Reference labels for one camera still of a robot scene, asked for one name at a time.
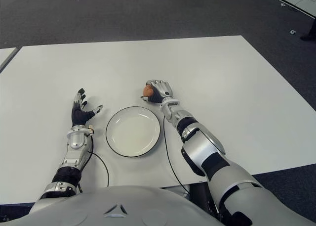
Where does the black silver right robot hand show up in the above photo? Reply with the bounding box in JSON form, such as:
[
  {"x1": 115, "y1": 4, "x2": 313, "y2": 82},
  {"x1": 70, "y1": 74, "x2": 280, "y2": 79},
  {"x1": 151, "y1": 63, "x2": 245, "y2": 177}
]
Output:
[{"x1": 140, "y1": 79, "x2": 173, "y2": 104}]

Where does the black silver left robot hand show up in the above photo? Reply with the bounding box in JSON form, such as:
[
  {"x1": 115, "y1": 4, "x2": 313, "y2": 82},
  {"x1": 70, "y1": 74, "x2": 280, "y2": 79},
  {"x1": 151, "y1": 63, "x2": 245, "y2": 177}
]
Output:
[{"x1": 71, "y1": 88, "x2": 104, "y2": 127}]

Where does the red yellow apple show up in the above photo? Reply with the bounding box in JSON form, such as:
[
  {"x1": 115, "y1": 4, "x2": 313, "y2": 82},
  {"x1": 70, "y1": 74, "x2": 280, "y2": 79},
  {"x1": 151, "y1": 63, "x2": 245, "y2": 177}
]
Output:
[{"x1": 143, "y1": 85, "x2": 154, "y2": 98}]

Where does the white plate with black rim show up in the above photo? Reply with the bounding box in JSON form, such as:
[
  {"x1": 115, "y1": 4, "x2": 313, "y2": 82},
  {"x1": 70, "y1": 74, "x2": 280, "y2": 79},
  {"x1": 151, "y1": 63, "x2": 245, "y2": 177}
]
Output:
[{"x1": 105, "y1": 106, "x2": 161, "y2": 159}]

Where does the white side table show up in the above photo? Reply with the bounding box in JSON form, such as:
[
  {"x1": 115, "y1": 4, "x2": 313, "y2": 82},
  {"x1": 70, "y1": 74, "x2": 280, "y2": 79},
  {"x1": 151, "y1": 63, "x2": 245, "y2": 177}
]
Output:
[{"x1": 0, "y1": 47, "x2": 18, "y2": 72}]

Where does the grey robot torso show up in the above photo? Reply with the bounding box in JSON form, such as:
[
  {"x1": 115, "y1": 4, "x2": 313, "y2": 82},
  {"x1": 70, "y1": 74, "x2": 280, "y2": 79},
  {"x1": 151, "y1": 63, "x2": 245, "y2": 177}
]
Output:
[{"x1": 0, "y1": 185, "x2": 223, "y2": 226}]

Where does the dark shoe and trouser leg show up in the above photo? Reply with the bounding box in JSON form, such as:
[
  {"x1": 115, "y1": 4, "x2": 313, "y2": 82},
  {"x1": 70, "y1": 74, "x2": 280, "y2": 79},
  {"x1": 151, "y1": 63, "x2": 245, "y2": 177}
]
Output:
[{"x1": 300, "y1": 19, "x2": 316, "y2": 41}]

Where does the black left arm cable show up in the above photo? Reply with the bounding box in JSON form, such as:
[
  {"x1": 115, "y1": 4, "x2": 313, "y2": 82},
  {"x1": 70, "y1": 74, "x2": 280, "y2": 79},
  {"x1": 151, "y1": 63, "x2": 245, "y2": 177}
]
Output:
[{"x1": 78, "y1": 134, "x2": 110, "y2": 193}]

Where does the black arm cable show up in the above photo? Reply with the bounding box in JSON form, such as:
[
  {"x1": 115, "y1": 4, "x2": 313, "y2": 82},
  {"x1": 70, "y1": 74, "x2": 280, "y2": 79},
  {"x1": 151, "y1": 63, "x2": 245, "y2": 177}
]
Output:
[
  {"x1": 162, "y1": 114, "x2": 191, "y2": 194},
  {"x1": 78, "y1": 134, "x2": 110, "y2": 193}
]

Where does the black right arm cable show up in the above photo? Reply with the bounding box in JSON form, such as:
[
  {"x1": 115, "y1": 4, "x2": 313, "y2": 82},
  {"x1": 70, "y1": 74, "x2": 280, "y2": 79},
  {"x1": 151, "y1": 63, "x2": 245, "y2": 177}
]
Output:
[{"x1": 162, "y1": 114, "x2": 191, "y2": 194}]

